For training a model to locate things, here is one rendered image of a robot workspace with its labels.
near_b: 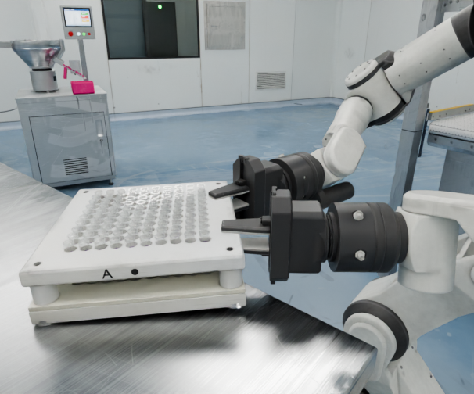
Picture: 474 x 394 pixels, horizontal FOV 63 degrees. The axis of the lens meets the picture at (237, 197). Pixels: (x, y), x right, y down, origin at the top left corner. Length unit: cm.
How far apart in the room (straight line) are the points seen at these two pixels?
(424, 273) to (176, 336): 30
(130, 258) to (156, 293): 5
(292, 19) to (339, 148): 644
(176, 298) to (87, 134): 285
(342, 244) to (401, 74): 52
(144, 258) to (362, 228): 25
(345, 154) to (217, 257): 37
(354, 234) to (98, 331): 31
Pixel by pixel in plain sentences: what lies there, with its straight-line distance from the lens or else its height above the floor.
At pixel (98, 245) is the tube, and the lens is 48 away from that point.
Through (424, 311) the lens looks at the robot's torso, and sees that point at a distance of 87.
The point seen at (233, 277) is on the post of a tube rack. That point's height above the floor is 91.
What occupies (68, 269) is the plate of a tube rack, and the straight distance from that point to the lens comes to 46.
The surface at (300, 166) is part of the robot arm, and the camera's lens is 66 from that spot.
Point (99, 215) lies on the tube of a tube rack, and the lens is 55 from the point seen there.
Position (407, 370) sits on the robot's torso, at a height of 49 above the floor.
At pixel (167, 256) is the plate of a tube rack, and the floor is 94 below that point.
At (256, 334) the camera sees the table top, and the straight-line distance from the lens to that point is 45.
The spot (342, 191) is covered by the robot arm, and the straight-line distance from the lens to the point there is 73.
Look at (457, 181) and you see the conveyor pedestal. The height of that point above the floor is 59.
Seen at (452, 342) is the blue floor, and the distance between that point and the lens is 192.
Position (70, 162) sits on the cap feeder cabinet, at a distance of 330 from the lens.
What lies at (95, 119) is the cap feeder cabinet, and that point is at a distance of 324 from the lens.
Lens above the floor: 117
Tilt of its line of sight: 23 degrees down
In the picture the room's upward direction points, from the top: straight up
